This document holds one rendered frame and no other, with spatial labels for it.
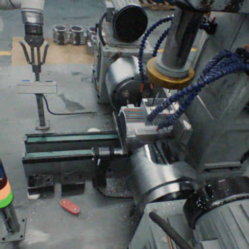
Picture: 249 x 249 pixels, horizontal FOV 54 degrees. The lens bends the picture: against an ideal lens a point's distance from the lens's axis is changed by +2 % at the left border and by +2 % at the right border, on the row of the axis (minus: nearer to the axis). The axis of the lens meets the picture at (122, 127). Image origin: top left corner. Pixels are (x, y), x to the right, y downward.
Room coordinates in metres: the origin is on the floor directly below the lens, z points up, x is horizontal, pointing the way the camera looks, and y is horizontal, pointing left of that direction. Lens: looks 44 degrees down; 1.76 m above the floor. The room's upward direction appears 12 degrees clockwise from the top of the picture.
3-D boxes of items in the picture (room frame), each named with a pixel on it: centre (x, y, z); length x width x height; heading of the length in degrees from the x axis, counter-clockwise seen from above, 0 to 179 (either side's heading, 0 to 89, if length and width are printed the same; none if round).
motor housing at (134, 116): (0.80, -0.09, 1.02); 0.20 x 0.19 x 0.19; 109
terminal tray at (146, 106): (0.81, -0.13, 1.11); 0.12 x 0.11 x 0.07; 109
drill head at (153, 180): (0.49, -0.20, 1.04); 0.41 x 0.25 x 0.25; 19
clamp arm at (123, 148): (0.74, 0.01, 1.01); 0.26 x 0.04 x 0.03; 19
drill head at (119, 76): (1.13, 0.02, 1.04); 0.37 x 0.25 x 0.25; 19
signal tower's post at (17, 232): (0.34, 0.32, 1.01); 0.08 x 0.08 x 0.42; 19
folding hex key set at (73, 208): (0.46, 0.15, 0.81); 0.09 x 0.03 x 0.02; 70
